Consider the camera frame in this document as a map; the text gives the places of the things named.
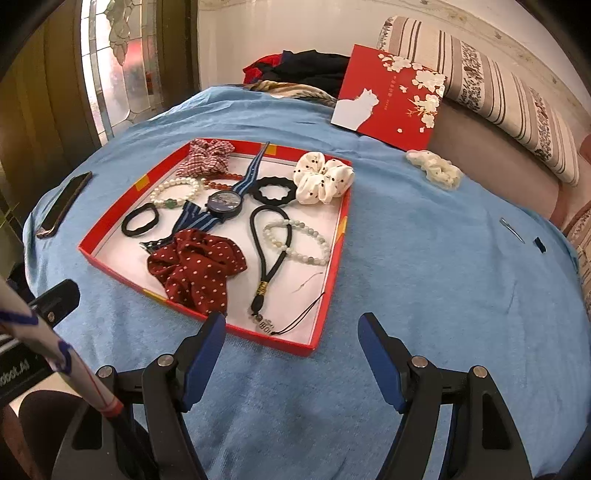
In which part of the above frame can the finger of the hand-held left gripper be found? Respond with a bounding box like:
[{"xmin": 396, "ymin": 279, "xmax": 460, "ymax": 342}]
[{"xmin": 28, "ymin": 279, "xmax": 81, "ymax": 328}]

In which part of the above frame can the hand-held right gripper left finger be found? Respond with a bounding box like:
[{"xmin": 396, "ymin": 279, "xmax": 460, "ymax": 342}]
[{"xmin": 51, "ymin": 311, "xmax": 228, "ymax": 480}]

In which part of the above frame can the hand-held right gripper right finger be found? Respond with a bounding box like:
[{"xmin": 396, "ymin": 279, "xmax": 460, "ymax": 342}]
[{"xmin": 358, "ymin": 312, "xmax": 550, "ymax": 480}]

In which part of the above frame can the dark red polka dot scrunchie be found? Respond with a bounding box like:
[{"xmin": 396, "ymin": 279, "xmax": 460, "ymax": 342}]
[{"xmin": 147, "ymin": 228, "xmax": 249, "ymax": 317}]

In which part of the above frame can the red shallow box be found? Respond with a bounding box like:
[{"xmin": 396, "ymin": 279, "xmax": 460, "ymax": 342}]
[{"xmin": 78, "ymin": 138, "xmax": 354, "ymax": 357}]

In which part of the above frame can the pale bead bracelet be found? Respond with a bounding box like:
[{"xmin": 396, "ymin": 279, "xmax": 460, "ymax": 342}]
[{"xmin": 262, "ymin": 218, "xmax": 332, "ymax": 266}]

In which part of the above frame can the white pearl bracelet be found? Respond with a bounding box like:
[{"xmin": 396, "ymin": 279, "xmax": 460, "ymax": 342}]
[{"xmin": 148, "ymin": 178, "xmax": 205, "ymax": 209}]

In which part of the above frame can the watch with blue striped strap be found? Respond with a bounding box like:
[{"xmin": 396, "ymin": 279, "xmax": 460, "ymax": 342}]
[{"xmin": 140, "ymin": 142, "xmax": 271, "ymax": 252}]

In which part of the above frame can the thick black wavy hair tie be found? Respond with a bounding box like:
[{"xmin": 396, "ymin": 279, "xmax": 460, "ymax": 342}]
[{"xmin": 252, "ymin": 176, "xmax": 295, "ymax": 206}]

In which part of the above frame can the red bead bracelet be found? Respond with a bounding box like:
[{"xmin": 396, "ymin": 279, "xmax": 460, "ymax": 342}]
[{"xmin": 199, "ymin": 172, "xmax": 245, "ymax": 191}]

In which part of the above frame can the red plaid scrunchie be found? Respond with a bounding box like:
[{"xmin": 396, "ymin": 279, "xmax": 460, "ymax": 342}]
[{"xmin": 174, "ymin": 138, "xmax": 236, "ymax": 178}]

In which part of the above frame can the blue blanket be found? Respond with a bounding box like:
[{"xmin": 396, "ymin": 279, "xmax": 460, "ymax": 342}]
[{"xmin": 22, "ymin": 84, "xmax": 588, "ymax": 480}]

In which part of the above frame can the black smartphone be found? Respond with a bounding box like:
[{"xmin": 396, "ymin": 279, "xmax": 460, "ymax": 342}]
[{"xmin": 36, "ymin": 171, "xmax": 94, "ymax": 240}]

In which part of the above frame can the silver hair pin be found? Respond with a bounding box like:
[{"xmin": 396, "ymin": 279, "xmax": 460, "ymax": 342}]
[{"xmin": 499, "ymin": 218, "xmax": 527, "ymax": 244}]

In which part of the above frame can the white polka dot scrunchie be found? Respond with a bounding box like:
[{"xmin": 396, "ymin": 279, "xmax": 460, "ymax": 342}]
[{"xmin": 292, "ymin": 151, "xmax": 356, "ymax": 206}]

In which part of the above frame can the cream scrunchie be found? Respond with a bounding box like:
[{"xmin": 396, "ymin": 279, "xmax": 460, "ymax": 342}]
[{"xmin": 406, "ymin": 149, "xmax": 463, "ymax": 189}]

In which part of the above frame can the brown sofa backrest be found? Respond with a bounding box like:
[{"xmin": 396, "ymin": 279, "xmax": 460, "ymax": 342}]
[{"xmin": 427, "ymin": 99, "xmax": 591, "ymax": 232}]

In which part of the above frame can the stained glass window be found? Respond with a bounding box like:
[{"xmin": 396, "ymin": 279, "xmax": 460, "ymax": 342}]
[{"xmin": 78, "ymin": 0, "xmax": 160, "ymax": 139}]

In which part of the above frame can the red box lid with blossoms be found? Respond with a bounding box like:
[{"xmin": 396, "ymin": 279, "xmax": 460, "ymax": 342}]
[{"xmin": 330, "ymin": 44, "xmax": 448, "ymax": 152}]

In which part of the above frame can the striped floral pillow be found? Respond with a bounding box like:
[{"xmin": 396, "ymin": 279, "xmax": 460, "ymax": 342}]
[{"xmin": 376, "ymin": 16, "xmax": 580, "ymax": 188}]

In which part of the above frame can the pile of dark clothes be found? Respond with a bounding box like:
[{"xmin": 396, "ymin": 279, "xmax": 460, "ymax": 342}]
[{"xmin": 242, "ymin": 51, "xmax": 352, "ymax": 90}]

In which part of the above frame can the white taped cable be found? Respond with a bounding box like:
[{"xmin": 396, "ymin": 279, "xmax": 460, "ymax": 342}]
[{"xmin": 0, "ymin": 276, "xmax": 153, "ymax": 480}]

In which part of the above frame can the thin black hair tie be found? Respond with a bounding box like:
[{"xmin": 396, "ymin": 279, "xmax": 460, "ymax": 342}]
[{"xmin": 121, "ymin": 203, "xmax": 160, "ymax": 238}]

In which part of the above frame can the black lanyard with charm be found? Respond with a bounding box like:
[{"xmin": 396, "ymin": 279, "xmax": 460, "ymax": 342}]
[{"xmin": 248, "ymin": 205, "xmax": 326, "ymax": 337}]

